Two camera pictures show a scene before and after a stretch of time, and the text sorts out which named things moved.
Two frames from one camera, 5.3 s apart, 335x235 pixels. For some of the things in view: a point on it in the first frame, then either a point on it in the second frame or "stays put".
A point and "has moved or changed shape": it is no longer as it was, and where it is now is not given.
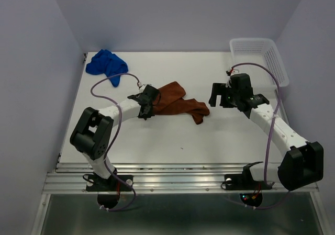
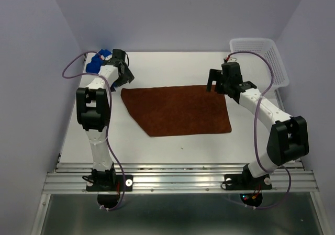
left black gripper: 149,114 to 127,76
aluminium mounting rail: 159,178 stays put
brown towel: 170,101 has moved or changed shape
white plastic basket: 263,52 stays put
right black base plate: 243,182 stays put
